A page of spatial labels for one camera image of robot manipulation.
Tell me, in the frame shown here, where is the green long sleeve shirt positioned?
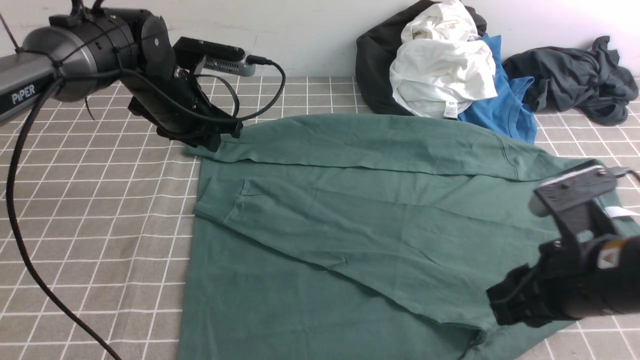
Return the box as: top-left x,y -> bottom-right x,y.
177,114 -> 601,360

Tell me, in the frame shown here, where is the black cable image left arm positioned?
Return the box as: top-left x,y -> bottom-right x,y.
1,83 -> 201,360

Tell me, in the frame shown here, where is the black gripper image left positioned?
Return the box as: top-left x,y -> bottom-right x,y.
120,70 -> 243,153

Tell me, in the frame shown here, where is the dark grey crumpled garment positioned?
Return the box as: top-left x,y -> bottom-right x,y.
502,36 -> 639,126

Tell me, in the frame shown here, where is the grey checkered tablecloth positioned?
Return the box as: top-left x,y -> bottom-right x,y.
0,77 -> 640,360

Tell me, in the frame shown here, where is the blue t-shirt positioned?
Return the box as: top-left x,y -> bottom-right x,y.
457,34 -> 537,144

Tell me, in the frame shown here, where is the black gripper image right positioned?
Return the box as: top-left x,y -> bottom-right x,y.
486,239 -> 581,328

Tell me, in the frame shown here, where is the black garment in pile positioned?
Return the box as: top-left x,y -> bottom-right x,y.
355,0 -> 486,116

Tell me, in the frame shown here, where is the grey robot arm on image left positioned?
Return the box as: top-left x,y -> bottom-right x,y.
0,0 -> 245,152

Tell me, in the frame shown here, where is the white crumpled shirt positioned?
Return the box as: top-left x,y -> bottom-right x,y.
390,0 -> 498,119

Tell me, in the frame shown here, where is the wrist camera image right arm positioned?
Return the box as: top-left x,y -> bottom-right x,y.
528,165 -> 639,244

